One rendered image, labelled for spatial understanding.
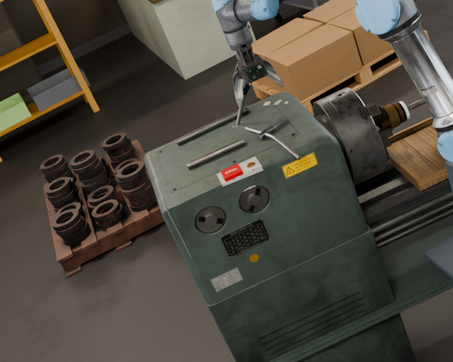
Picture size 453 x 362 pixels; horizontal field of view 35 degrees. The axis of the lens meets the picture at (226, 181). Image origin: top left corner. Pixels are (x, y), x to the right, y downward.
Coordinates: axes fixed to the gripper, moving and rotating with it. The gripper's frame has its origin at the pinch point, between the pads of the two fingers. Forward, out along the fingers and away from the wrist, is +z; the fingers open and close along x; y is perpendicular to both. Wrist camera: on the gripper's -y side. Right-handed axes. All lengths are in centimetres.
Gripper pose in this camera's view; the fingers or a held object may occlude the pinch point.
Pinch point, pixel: (261, 97)
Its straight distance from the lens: 227.3
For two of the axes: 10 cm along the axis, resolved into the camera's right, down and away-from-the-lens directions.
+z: 3.6, 8.1, 4.7
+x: 9.1, -4.2, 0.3
